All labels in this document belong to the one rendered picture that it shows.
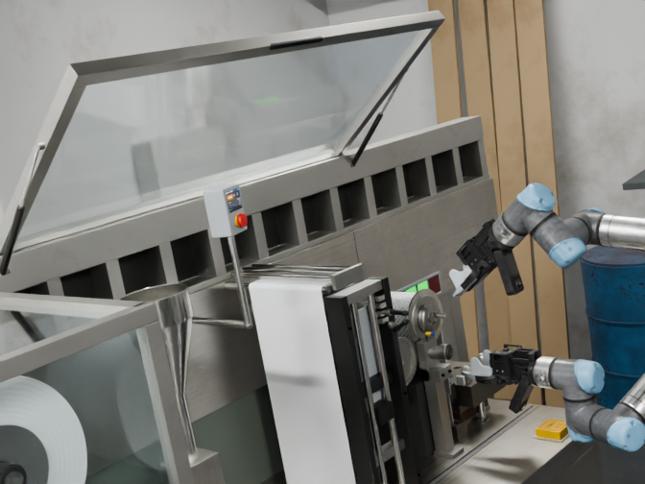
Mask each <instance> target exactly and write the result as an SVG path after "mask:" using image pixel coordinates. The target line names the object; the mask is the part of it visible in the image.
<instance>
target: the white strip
mask: <svg viewBox="0 0 645 484"><path fill-rule="evenodd" d="M325 285H326V284H320V283H295V282H271V281H254V282H252V283H246V282H244V286H245V291H250V294H251V303H252V308H253V314H254V319H255V323H256V328H257V333H258V338H259V343H260V348H261V353H262V358H263V363H264V368H265V373H266V378H267V382H268V388H269V393H270V398H271V403H272V408H273V412H274V417H275V427H276V432H277V437H278V441H279V446H280V451H281V456H282V462H283V467H284V471H285V476H286V481H287V484H356V482H355V476H354V471H353V466H352V461H351V455H350V450H349V444H348V438H347V434H346V424H345V418H344V413H343V407H342V403H341V397H340V392H339V386H338V381H337V376H336V370H335V365H334V359H333V354H332V349H331V344H330V338H329V333H328V327H327V322H326V317H325V311H324V306H323V296H322V295H329V294H330V287H329V286H325Z"/></svg>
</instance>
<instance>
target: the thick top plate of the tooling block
mask: <svg viewBox="0 0 645 484"><path fill-rule="evenodd" d="M446 363H447V364H450V366H451V371H452V376H451V377H450V378H449V381H450V382H451V383H453V382H455V386H456V393H457V399H458V400H456V401H455V402H453V403H451V405H459V406H465V407H472V408H474V407H476V406H477V405H479V404H480V403H482V402H483V401H485V400H486V399H488V398H489V397H491V396H492V395H494V394H495V393H497V392H498V391H500V390H501V389H503V388H504V387H505V386H506V385H498V384H484V383H480V382H476V381H475V380H474V382H472V383H469V384H466V385H457V381H456V376H457V375H461V374H462V373H461V369H462V368H463V366H465V365H467V366H468V367H469V368H470V363H469V362H460V361H450V360H446Z"/></svg>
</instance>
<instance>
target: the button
mask: <svg viewBox="0 0 645 484"><path fill-rule="evenodd" d="M536 434H537V437H542V438H549V439H555V440H561V439H562V438H564V437H565V436H566V435H567V434H568V429H567V426H566V423H565V421H560V420H553V419H548V420H546V421H545V422H544V423H542V424H541V425H540V426H538V427H537V428H536Z"/></svg>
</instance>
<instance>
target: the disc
mask: <svg viewBox="0 0 645 484"><path fill-rule="evenodd" d="M426 295H428V296H431V297H433V298H434V299H435V301H436V302H437V304H438V306H439V310H440V312H442V304H441V301H440V299H439V297H438V296H437V294H436V293H435V292H434V291H432V290H430V289H421V290H419V291H417V293H416V294H415V295H414V297H413V298H412V299H411V301H410V304H409V307H408V312H409V315H408V316H407V319H408V320H409V322H410V323H409V325H407V328H408V331H409V334H410V337H411V339H412V340H413V342H414V343H415V344H416V342H418V341H420V339H419V338H418V337H417V336H416V334H415V332H414V329H413V323H412V316H413V310H414V307H415V304H416V302H417V301H418V299H419V298H421V297H422V296H426ZM441 329H442V318H441V322H440V325H439V328H438V330H437V332H436V334H435V335H434V337H436V340H437V338H438V337H439V335H440V332H441Z"/></svg>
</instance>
